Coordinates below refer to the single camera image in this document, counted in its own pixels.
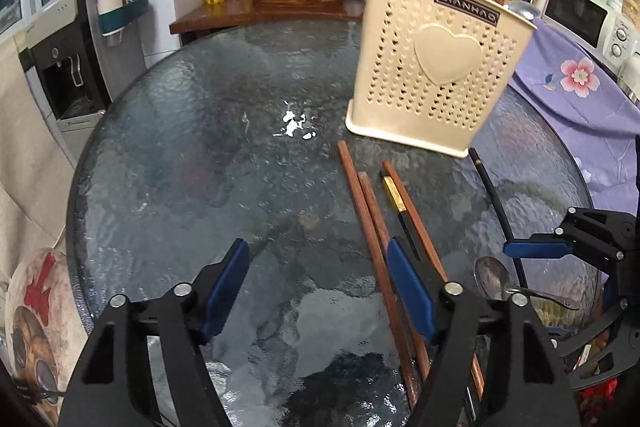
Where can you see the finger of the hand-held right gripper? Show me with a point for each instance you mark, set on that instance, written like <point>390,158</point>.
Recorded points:
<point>537,249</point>
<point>600,319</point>

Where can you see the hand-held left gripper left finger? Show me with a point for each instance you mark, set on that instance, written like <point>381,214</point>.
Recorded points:
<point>222,292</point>

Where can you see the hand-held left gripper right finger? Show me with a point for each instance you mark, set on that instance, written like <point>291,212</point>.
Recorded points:
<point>410,289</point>

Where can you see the all-metal spoon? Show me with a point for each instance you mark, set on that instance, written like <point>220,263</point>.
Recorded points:
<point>492,279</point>

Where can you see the plain black chopstick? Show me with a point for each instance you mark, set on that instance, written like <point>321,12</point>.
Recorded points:
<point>495,202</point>

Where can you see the black chopstick with gold band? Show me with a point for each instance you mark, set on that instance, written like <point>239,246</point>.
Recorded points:
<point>393,199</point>

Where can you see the cream plastic utensil holder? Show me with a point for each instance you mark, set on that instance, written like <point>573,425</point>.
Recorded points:
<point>400,82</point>

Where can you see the purple floral cloth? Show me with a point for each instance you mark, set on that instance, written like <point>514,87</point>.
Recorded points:
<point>590,117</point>

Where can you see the round printed seat cushion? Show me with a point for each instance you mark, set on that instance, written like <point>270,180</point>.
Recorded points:
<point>45,307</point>

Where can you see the white thermos flask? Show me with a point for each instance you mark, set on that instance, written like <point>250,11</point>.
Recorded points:
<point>631,74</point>

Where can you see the white microwave oven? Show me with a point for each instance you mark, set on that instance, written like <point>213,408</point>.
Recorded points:
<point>570,9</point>

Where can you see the wooden washstand counter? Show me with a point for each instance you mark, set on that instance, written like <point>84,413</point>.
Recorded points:
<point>225,17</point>

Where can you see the water dispenser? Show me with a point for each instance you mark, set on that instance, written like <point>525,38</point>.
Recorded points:
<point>55,57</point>

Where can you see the teal plastic wall holder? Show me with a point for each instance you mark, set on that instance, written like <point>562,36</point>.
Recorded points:
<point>125,14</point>

